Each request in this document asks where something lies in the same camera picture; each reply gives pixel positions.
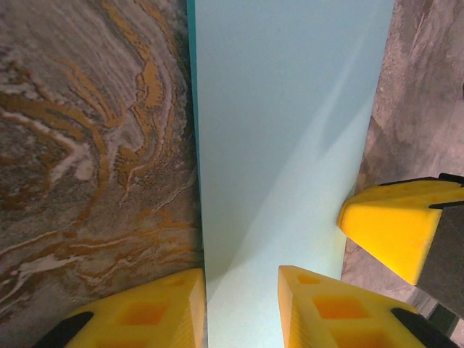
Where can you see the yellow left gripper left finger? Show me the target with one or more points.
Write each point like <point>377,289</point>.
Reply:
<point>145,319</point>

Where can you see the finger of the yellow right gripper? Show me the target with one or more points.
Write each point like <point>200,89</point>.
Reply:
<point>391,232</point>

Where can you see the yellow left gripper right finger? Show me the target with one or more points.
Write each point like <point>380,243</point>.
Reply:
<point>326,311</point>

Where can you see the light blue cloth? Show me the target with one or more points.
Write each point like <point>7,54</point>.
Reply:
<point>272,108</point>

